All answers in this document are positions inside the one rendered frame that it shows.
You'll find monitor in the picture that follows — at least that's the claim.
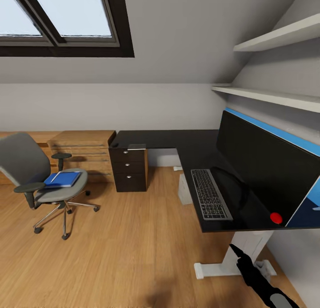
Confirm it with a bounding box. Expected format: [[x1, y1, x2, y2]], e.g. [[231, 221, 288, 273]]
[[213, 110, 320, 227]]

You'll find desktop computer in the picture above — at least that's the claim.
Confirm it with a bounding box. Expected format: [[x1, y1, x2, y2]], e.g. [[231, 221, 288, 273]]
[[178, 174, 193, 205]]

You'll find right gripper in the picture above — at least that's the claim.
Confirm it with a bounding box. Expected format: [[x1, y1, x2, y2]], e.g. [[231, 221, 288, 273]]
[[230, 243, 266, 294]]

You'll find folder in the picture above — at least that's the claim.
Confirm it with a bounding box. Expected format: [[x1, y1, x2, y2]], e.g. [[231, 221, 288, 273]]
[[44, 172, 80, 189]]

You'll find keyboard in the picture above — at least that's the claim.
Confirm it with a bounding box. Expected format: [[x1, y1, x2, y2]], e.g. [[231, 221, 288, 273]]
[[191, 169, 233, 221]]

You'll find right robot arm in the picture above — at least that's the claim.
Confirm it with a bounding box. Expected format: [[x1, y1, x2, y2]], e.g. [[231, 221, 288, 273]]
[[230, 243, 300, 308]]

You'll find swivel chair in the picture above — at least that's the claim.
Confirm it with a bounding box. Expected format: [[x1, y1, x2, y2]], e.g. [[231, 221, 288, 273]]
[[0, 131, 99, 240]]

